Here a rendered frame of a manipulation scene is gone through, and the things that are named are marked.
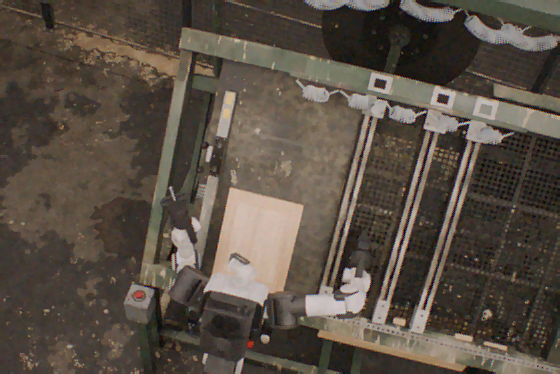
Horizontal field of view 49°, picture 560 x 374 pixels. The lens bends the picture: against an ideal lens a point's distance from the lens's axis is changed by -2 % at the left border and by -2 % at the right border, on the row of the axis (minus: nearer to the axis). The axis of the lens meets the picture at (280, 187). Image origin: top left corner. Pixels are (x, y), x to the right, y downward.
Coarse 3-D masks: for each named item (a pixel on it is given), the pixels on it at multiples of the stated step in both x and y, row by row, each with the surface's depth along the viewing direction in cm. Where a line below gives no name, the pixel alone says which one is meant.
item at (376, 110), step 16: (368, 96) 282; (368, 112) 283; (384, 112) 283; (368, 128) 292; (368, 144) 290; (352, 176) 294; (352, 192) 299; (352, 208) 297; (336, 240) 302; (336, 256) 306; (336, 272) 305; (320, 288) 310
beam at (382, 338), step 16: (144, 272) 319; (160, 272) 318; (160, 288) 320; (304, 320) 315; (320, 320) 314; (336, 320) 313; (368, 320) 311; (352, 336) 314; (368, 336) 313; (384, 336) 312; (432, 336) 310; (448, 336) 312; (416, 352) 312; (432, 352) 311; (448, 352) 311; (464, 352) 310; (480, 352) 309; (496, 352) 308; (512, 352) 310; (496, 368) 310; (512, 368) 309; (528, 368) 308
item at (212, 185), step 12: (228, 108) 297; (228, 120) 298; (228, 132) 301; (216, 180) 305; (216, 192) 310; (204, 204) 308; (204, 216) 310; (204, 228) 311; (204, 240) 313; (204, 252) 316
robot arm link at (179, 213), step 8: (184, 192) 264; (168, 200) 262; (176, 200) 260; (184, 200) 261; (168, 208) 260; (176, 208) 262; (184, 208) 264; (176, 216) 264; (184, 216) 264; (176, 224) 266; (184, 224) 266
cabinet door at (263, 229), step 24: (240, 192) 307; (240, 216) 310; (264, 216) 309; (288, 216) 307; (240, 240) 313; (264, 240) 312; (288, 240) 310; (216, 264) 317; (264, 264) 314; (288, 264) 313
